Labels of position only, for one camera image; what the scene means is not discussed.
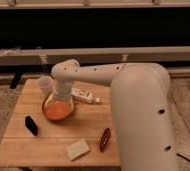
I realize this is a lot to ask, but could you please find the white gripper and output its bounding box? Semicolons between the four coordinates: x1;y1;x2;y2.
52;80;73;110

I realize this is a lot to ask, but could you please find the black eraser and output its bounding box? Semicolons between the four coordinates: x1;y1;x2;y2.
25;116;38;136

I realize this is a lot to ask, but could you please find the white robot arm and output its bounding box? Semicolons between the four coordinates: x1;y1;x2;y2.
51;60;179;171

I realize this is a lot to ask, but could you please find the white tube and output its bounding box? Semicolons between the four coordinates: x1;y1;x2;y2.
71;88;100;104

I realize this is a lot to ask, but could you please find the orange bowl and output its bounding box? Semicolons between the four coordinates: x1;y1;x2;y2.
42;94;74;121

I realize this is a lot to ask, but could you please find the wooden table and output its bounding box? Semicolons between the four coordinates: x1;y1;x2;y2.
0;79;119;167

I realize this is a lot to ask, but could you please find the beige sponge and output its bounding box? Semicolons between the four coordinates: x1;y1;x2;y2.
67;139;90;161

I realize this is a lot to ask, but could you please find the brown red oblong object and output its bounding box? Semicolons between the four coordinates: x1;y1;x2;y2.
99;128;111;152

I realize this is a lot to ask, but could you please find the black cable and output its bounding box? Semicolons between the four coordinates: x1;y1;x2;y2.
176;152;190;168

